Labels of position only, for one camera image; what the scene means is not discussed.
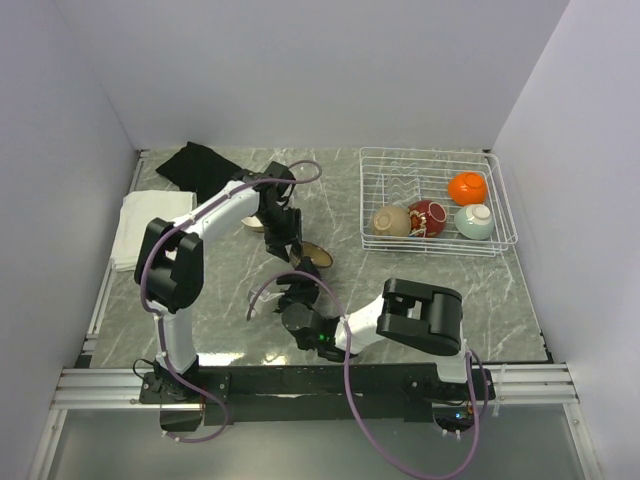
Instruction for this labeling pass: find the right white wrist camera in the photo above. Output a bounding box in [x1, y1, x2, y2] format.
[248, 288, 283, 319]

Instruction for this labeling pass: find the light teal white bowl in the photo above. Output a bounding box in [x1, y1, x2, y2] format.
[454, 204, 495, 241]

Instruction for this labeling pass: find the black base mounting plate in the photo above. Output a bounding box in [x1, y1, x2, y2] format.
[139, 363, 496, 430]

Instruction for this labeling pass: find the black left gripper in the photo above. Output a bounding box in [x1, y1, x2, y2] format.
[257, 204, 304, 262]

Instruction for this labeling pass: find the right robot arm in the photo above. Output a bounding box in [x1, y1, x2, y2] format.
[276, 265, 473, 399]

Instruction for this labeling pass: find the orange bowl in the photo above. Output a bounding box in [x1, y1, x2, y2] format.
[447, 171, 488, 206]

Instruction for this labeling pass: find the black cloth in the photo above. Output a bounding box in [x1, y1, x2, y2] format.
[156, 142, 242, 204]

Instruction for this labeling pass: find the white wire dish rack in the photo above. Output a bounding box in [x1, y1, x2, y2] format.
[359, 147, 518, 257]

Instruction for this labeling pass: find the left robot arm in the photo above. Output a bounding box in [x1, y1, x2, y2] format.
[134, 162, 301, 402]

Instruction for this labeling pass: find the red floral bowl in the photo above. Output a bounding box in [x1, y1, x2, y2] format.
[408, 200, 447, 238]

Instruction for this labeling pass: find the white cloth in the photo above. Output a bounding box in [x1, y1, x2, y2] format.
[110, 190, 196, 271]

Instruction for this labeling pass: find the black patterned bowl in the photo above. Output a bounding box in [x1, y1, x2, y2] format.
[289, 241, 334, 270]

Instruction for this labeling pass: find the plain beige bowl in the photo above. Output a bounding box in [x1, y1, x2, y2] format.
[371, 205, 411, 237]

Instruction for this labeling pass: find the aluminium frame rail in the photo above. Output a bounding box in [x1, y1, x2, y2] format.
[51, 364, 579, 410]

